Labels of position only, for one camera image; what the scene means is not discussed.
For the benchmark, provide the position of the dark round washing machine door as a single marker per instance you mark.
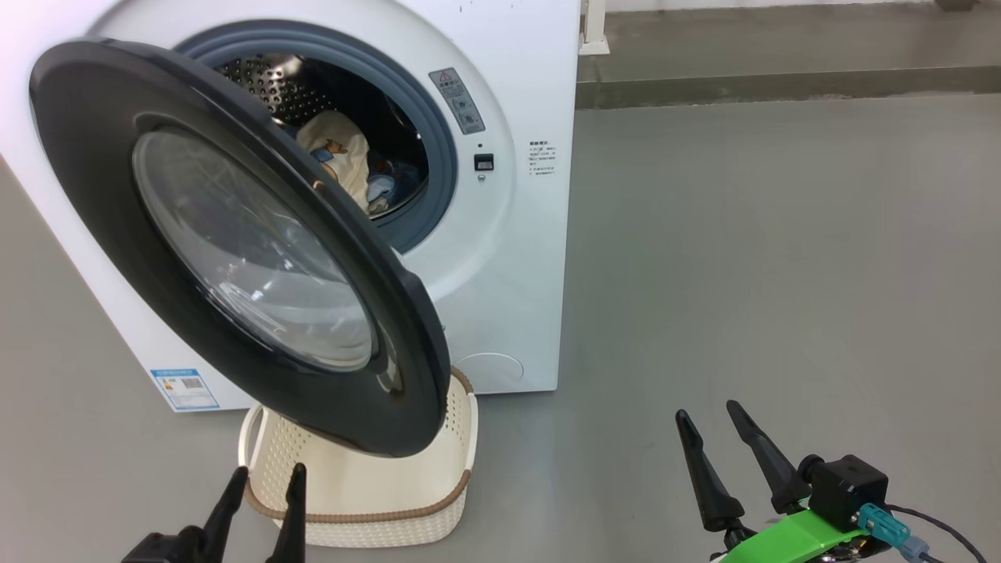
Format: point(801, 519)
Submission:
point(102, 156)

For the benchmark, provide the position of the blue energy label sticker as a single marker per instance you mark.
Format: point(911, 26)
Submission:
point(185, 389)

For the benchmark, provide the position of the white washing machine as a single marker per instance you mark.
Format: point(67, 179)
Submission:
point(508, 258)

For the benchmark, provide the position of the cream cartoon print garment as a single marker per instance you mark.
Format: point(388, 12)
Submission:
point(344, 148)

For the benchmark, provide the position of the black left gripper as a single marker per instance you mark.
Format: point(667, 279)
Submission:
point(164, 547)

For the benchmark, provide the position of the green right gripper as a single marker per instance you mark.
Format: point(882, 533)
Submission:
point(790, 539)

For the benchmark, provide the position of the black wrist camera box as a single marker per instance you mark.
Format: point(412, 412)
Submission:
point(848, 489)

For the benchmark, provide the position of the cream perforated laundry basket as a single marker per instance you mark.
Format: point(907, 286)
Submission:
point(375, 493)

